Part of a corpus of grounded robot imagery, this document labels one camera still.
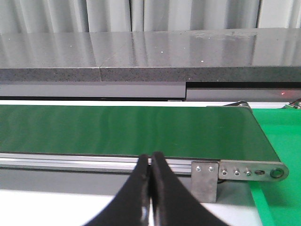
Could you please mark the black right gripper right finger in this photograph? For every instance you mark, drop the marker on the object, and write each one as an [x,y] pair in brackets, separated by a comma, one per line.
[173,204]

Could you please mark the aluminium conveyor side rail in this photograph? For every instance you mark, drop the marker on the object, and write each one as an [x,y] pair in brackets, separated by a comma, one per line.
[72,163]

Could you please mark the grey stone countertop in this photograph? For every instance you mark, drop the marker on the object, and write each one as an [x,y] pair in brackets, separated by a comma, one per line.
[235,55]

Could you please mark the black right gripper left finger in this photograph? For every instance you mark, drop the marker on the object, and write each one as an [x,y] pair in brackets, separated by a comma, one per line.
[130,206]

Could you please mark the steel conveyor end bracket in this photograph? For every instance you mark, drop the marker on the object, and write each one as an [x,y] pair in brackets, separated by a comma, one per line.
[205,175]

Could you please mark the bright green mat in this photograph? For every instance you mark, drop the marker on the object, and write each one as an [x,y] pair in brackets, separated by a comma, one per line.
[278,200]

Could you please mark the green conveyor belt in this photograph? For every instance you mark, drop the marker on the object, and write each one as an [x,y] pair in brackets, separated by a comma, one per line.
[230,133]

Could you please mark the white pleated curtain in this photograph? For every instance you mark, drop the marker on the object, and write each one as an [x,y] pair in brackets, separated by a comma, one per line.
[34,16]

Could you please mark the grey cabinet front panel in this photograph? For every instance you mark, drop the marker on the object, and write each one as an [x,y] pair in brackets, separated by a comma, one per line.
[152,91]

